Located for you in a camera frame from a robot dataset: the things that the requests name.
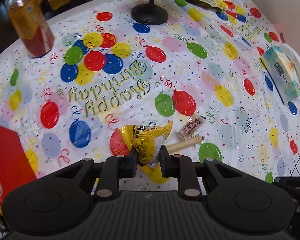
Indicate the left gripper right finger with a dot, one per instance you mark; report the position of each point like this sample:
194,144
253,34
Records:
181,168

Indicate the tissue pack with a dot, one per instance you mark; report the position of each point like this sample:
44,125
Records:
283,65

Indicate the small brown candy packet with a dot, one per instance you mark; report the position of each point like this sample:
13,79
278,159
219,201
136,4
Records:
193,123

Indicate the orange juice bottle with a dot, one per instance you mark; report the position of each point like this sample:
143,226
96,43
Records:
31,26

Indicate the red cardboard box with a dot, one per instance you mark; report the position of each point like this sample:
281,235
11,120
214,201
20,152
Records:
15,170

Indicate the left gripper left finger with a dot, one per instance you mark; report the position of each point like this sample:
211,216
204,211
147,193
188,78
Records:
111,171

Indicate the yellow triangular snack packet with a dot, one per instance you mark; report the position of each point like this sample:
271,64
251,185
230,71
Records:
147,141

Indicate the beige sausage stick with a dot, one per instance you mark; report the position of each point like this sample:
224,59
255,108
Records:
184,144

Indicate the birthday balloon tablecloth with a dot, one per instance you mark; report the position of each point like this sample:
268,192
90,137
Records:
106,71

